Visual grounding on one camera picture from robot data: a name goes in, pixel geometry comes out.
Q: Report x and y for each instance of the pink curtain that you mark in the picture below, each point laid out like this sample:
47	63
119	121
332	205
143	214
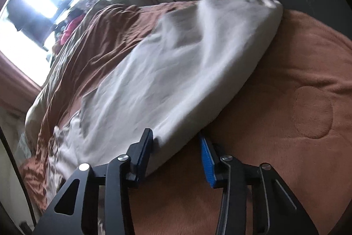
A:
16	78

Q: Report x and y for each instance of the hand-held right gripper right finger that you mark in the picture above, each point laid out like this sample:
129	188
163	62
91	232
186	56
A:
206	160

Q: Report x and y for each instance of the pink cloth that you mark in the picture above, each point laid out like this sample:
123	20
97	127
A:
68	27

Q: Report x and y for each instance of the orange-brown fleece blanket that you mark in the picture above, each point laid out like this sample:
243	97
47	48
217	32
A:
288	72

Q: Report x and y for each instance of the bright window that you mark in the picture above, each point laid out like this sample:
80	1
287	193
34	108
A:
33	3

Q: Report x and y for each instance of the beige large garment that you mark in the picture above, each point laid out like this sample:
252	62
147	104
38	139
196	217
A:
176	67

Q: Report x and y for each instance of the brown satin duvet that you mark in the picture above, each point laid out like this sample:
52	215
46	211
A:
104	39

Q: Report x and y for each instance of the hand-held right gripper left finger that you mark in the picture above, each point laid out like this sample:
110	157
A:
143	153

